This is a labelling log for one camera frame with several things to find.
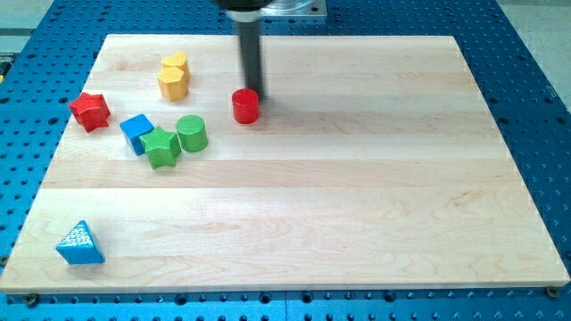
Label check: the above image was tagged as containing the green star block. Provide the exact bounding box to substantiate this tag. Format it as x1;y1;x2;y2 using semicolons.
140;126;181;169

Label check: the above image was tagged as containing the blue cube block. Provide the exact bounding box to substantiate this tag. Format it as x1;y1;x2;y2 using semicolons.
120;114;154;156

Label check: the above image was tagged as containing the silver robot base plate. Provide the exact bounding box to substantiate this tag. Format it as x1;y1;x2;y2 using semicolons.
261;0;327;19

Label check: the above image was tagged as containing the red star block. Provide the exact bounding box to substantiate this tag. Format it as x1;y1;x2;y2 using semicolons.
69;92;111;133

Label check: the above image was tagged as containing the green cylinder block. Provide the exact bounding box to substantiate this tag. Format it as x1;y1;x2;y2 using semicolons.
176;115;208;152

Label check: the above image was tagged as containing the yellow heart block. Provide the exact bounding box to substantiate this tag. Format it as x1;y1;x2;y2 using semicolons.
161;51;190;82

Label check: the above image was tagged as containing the robot arm end black silver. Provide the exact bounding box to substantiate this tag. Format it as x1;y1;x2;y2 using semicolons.
214;0;272;22

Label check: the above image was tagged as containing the light wooden board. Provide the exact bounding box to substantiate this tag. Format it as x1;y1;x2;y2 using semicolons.
1;34;569;294

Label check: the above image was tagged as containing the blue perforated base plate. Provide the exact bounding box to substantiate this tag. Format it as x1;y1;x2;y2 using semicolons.
1;1;570;320

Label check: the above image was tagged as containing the blue triangle block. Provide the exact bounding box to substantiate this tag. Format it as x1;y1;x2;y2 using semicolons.
55;220;105;265

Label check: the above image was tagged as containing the red cylinder block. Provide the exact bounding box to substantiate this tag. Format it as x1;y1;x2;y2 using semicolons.
231;88;259;124

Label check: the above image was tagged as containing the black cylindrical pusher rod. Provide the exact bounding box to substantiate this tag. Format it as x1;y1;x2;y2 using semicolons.
236;21;265;100

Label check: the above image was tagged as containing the yellow hexagon block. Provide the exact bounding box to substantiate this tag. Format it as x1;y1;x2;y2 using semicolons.
157;67;188;101

